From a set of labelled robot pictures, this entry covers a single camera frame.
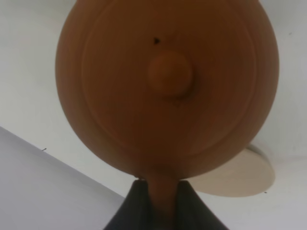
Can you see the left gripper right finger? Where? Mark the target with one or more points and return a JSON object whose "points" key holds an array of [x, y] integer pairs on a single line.
{"points": [[191, 213]]}

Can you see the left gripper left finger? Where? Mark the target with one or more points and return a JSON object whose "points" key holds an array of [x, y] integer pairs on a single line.
{"points": [[135, 213]]}

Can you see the brown clay teapot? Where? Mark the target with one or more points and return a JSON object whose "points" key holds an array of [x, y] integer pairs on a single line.
{"points": [[166, 90]]}

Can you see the beige round teapot coaster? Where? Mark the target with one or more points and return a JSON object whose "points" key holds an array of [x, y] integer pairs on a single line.
{"points": [[247, 174]]}

